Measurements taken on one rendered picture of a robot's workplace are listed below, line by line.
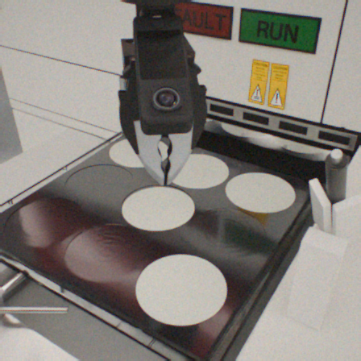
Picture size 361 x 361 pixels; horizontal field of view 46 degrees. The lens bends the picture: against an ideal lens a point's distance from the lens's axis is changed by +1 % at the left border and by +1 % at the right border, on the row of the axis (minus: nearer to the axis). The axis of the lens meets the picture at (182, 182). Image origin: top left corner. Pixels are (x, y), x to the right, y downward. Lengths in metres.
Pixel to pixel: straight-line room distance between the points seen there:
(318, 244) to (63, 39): 0.71
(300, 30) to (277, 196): 0.23
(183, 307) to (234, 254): 0.10
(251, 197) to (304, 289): 0.28
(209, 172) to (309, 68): 0.21
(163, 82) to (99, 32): 0.49
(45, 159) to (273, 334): 0.63
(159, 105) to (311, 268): 0.17
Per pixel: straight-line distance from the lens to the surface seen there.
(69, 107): 0.98
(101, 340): 0.55
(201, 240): 0.54
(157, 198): 0.61
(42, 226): 0.59
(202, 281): 0.49
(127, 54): 0.43
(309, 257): 0.33
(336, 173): 0.26
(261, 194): 0.62
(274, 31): 0.65
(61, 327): 0.57
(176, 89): 0.36
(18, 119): 1.14
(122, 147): 0.74
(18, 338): 0.50
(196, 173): 0.66
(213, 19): 0.69
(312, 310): 0.37
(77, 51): 0.90
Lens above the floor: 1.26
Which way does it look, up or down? 34 degrees down
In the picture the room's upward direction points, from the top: straight up
